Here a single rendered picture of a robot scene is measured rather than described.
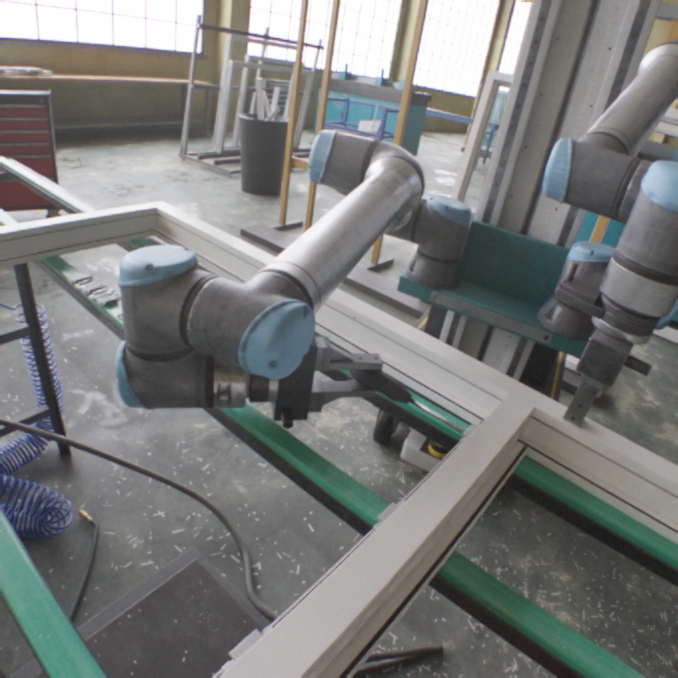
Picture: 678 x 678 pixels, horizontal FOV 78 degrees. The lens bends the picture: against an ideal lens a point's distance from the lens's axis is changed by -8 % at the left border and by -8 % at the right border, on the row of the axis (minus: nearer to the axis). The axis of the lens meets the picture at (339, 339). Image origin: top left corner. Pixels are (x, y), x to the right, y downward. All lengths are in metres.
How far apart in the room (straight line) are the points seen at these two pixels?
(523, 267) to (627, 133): 0.89
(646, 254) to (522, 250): 1.05
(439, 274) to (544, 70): 0.71
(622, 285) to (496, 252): 1.06
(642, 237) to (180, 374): 0.57
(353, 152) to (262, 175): 4.11
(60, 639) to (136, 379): 0.29
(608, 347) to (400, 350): 0.34
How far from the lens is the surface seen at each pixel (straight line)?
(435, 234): 1.51
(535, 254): 1.62
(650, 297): 0.61
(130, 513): 1.68
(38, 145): 3.92
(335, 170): 0.98
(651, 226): 0.59
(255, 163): 5.03
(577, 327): 1.51
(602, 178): 0.72
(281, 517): 1.63
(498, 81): 3.00
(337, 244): 0.62
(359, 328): 0.83
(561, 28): 1.68
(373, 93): 9.17
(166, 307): 0.53
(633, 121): 0.87
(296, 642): 0.41
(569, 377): 2.77
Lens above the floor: 1.31
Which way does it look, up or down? 31 degrees down
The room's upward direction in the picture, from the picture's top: 10 degrees clockwise
